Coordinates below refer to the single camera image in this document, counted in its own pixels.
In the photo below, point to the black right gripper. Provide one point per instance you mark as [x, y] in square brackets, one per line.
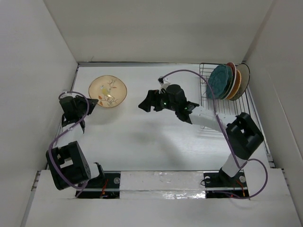
[152, 99]

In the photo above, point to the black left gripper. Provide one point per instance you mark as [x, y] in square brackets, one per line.
[92, 103]

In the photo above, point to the beige plate with bird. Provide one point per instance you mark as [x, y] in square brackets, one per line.
[109, 90]

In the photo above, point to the dark teal scalloped plate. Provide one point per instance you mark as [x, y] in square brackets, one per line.
[219, 82]

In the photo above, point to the light green plate with flower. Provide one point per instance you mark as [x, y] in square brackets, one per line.
[229, 86]

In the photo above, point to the red plate with teal flower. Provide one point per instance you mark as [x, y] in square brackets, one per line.
[233, 67]

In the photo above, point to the orange woven plate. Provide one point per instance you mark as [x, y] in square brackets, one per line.
[236, 86]

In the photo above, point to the grey plate with tree branches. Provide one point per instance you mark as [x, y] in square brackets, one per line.
[245, 78]

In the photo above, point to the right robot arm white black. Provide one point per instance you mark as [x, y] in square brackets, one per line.
[242, 134]

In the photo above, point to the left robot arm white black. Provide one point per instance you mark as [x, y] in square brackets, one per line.
[67, 163]

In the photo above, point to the white foam front bar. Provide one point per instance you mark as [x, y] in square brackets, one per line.
[171, 185]

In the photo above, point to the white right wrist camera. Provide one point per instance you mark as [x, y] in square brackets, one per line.
[164, 83]

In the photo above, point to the black wire dish rack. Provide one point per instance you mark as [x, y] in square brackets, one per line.
[225, 106]

